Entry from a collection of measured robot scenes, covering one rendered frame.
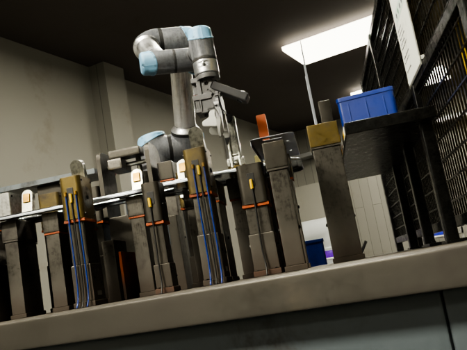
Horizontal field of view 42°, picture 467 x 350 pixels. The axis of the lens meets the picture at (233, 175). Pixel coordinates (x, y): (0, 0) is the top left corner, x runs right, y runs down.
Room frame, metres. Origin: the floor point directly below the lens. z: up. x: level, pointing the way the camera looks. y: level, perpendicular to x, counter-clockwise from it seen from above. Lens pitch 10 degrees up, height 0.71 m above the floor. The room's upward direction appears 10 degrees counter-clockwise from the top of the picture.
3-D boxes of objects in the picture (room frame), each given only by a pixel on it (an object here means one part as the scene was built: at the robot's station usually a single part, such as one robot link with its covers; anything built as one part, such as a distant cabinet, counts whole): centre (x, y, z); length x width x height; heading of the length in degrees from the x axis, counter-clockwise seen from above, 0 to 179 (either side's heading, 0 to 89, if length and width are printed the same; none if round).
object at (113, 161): (1.98, 0.34, 0.94); 0.18 x 0.13 x 0.49; 83
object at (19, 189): (2.15, 0.65, 1.16); 0.37 x 0.14 x 0.02; 83
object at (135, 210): (1.77, 0.29, 0.84); 0.12 x 0.05 x 0.29; 173
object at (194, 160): (1.52, 0.09, 0.87); 0.12 x 0.07 x 0.35; 173
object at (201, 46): (1.74, 0.03, 1.41); 0.09 x 0.08 x 0.11; 12
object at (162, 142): (2.37, 0.30, 1.27); 0.13 x 0.12 x 0.14; 102
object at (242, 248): (1.73, -0.01, 0.84); 0.07 x 0.04 x 0.29; 83
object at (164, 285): (1.57, 0.22, 0.84); 0.10 x 0.05 x 0.29; 173
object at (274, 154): (1.33, -0.10, 0.84); 0.05 x 0.05 x 0.29; 83
